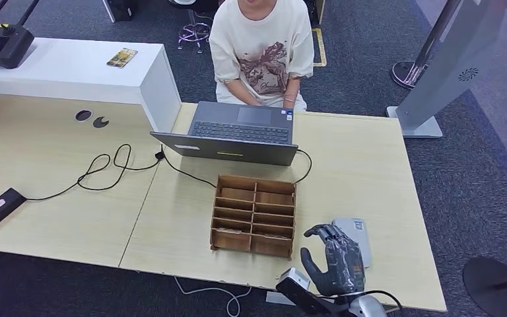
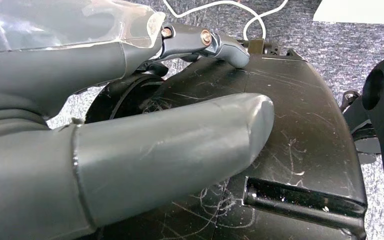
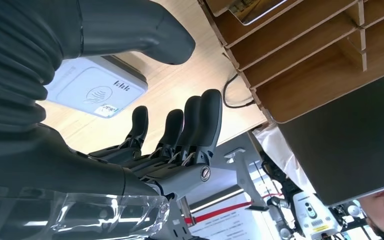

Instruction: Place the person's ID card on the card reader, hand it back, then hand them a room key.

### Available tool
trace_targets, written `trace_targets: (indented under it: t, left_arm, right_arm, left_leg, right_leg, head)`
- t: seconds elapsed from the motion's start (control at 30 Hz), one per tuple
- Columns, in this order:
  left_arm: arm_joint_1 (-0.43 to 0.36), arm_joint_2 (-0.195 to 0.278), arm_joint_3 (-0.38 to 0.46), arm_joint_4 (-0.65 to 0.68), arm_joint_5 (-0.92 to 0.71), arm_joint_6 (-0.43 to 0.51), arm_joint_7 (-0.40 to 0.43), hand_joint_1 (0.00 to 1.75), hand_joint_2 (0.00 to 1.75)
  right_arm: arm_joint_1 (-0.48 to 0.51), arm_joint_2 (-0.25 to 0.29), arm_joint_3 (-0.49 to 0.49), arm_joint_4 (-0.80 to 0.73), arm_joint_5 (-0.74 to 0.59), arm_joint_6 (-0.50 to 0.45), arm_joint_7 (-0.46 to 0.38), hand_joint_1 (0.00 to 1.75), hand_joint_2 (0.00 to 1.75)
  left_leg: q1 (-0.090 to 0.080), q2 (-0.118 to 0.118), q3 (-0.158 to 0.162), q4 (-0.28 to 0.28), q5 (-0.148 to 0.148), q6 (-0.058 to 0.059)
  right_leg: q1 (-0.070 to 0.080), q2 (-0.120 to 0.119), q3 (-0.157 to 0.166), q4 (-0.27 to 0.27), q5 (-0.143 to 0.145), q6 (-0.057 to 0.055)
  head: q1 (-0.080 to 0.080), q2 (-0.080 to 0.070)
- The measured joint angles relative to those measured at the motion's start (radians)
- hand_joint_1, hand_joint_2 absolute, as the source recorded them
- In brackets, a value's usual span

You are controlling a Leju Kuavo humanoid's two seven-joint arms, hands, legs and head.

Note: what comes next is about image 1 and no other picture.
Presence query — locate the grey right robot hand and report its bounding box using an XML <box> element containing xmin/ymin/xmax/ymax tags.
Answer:
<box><xmin>300</xmin><ymin>223</ymin><xmax>367</xmax><ymax>298</ymax></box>

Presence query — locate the grey card reader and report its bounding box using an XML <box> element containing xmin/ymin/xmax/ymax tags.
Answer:
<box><xmin>332</xmin><ymin>217</ymin><xmax>373</xmax><ymax>269</ymax></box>

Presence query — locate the person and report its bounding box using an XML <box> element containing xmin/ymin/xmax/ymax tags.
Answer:
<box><xmin>209</xmin><ymin>0</ymin><xmax>316</xmax><ymax>112</ymax></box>

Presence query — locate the yellow printed card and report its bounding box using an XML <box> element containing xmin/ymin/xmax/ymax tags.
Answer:
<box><xmin>106</xmin><ymin>48</ymin><xmax>139</xmax><ymax>69</ymax></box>

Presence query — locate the wooden compartment organizer box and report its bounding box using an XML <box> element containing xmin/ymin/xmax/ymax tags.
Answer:
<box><xmin>210</xmin><ymin>174</ymin><xmax>297</xmax><ymax>261</ymax></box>

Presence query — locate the black round stand base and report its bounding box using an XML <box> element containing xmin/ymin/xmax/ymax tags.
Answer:
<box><xmin>461</xmin><ymin>256</ymin><xmax>507</xmax><ymax>317</ymax></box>

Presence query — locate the grey laptop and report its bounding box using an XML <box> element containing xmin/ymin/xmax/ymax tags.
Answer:
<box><xmin>150</xmin><ymin>100</ymin><xmax>300</xmax><ymax>167</ymax></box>

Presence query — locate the grey kiosk stand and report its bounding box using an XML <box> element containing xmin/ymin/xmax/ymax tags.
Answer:
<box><xmin>386</xmin><ymin>0</ymin><xmax>507</xmax><ymax>139</ymax></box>

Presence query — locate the chrome stool base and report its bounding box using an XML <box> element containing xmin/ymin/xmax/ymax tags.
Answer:
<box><xmin>177</xmin><ymin>7</ymin><xmax>211</xmax><ymax>55</ymax></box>

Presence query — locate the white counter block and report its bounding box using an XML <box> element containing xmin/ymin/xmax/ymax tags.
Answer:
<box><xmin>0</xmin><ymin>37</ymin><xmax>183</xmax><ymax>134</ymax></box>

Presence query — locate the black cabinet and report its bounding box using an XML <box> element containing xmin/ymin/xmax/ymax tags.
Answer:
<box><xmin>101</xmin><ymin>0</ymin><xmax>139</xmax><ymax>24</ymax></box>

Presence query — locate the black power adapter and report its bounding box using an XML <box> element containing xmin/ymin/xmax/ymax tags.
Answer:
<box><xmin>0</xmin><ymin>188</ymin><xmax>28</xmax><ymax>235</ymax></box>

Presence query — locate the black controller with antennas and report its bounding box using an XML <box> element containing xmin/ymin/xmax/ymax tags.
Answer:
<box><xmin>0</xmin><ymin>0</ymin><xmax>42</xmax><ymax>70</ymax></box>

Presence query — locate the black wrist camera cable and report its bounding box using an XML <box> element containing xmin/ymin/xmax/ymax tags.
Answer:
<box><xmin>318</xmin><ymin>289</ymin><xmax>406</xmax><ymax>313</ymax></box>

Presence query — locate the black wrist camera with pale box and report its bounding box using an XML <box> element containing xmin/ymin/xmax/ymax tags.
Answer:
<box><xmin>275</xmin><ymin>267</ymin><xmax>351</xmax><ymax>317</ymax></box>

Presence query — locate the grey metal desk bracket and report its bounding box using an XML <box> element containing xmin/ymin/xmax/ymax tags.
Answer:
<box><xmin>265</xmin><ymin>291</ymin><xmax>299</xmax><ymax>306</ymax></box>

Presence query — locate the white cable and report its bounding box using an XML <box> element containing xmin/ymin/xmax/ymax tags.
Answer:
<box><xmin>173</xmin><ymin>275</ymin><xmax>254</xmax><ymax>317</ymax></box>

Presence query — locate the black laptop power cable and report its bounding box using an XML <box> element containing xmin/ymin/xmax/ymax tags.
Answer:
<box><xmin>24</xmin><ymin>143</ymin><xmax>218</xmax><ymax>203</ymax></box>

